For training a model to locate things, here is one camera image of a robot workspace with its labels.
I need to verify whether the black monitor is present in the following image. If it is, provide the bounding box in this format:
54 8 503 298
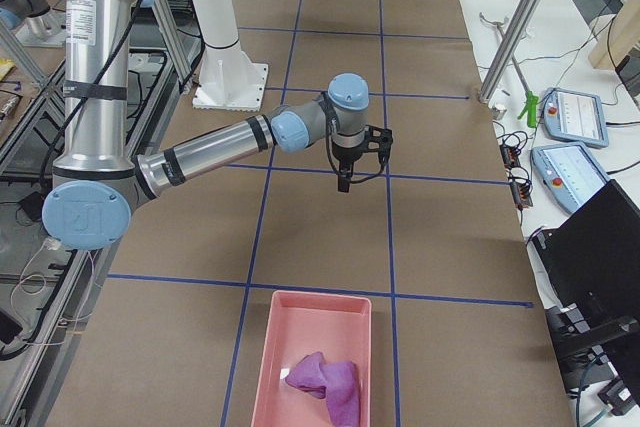
533 179 639 401

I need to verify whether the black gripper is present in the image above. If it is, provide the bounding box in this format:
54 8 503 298
332 134 365 192

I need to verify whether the purple cloth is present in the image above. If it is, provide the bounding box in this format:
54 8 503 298
285 352 361 426

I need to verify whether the aluminium frame post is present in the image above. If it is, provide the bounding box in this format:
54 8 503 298
478 0 540 104

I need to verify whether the upper teach pendant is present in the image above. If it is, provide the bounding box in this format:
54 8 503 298
542 88 609 148

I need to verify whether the teach pendant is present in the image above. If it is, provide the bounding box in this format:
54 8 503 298
542 88 609 148
531 141 610 214

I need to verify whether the lower teach pendant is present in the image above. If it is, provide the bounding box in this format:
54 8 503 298
531 141 610 214

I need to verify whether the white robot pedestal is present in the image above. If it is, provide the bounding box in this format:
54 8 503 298
192 0 269 112

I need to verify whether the small silver cylinder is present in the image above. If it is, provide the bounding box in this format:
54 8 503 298
491 103 507 121

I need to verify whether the pink plastic bin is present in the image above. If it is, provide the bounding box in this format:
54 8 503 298
251 290 371 426

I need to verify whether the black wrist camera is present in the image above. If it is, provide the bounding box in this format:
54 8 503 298
368 125 393 166

